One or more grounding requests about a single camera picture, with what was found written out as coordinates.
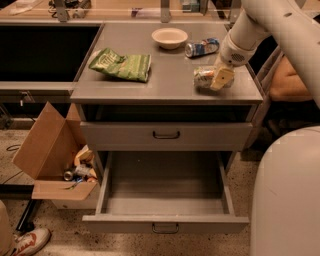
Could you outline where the green chip bag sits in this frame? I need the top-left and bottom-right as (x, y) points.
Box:
(89, 48), (151, 83)

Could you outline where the blue pepsi can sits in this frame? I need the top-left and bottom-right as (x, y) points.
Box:
(185, 38), (220, 58)

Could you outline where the open grey lower drawer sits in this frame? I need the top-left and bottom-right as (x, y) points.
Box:
(83, 151), (249, 234)

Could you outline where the open cardboard box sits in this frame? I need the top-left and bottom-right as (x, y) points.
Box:
(13, 102), (100, 209)

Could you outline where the seated person in shorts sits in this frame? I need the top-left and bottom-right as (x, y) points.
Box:
(269, 56), (312, 102)

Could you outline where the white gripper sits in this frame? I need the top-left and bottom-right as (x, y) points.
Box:
(210, 30), (257, 91)

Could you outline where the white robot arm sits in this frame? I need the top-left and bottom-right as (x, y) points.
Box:
(210, 0), (320, 256)

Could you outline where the grey drawer cabinet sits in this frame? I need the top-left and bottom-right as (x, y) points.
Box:
(70, 22), (264, 234)

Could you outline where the white paper bowl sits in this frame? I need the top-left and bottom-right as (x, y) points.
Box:
(151, 28), (188, 50)

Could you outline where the can inside cardboard box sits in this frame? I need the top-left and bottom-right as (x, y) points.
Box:
(64, 170), (75, 181)

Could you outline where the white red sneaker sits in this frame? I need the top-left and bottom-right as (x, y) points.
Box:
(10, 228), (51, 256)

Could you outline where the closed grey upper drawer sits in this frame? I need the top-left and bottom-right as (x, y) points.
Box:
(80, 122), (252, 151)

